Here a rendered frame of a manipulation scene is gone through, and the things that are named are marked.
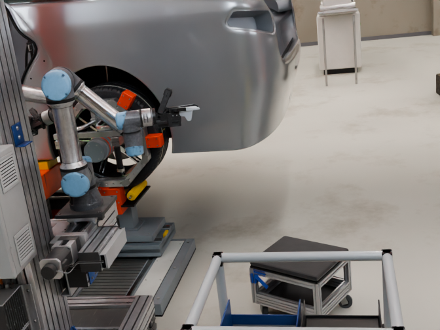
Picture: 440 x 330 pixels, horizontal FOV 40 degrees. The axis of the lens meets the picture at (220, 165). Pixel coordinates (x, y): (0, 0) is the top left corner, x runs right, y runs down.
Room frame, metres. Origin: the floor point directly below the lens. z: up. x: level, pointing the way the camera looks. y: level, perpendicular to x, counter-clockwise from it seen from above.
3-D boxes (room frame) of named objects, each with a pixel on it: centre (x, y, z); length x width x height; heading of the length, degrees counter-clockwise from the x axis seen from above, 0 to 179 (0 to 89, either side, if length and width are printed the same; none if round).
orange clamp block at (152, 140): (3.51, 0.37, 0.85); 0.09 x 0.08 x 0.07; 77
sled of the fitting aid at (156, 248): (3.74, 0.64, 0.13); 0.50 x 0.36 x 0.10; 77
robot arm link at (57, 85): (2.49, 0.62, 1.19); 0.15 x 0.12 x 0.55; 4
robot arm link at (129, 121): (2.51, 0.36, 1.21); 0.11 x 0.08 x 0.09; 94
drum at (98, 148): (3.50, 0.69, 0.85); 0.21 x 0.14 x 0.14; 167
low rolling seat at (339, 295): (2.83, -0.35, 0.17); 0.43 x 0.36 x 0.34; 51
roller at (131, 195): (3.64, 0.54, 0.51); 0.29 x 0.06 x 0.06; 167
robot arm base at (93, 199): (2.62, 0.63, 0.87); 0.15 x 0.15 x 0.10
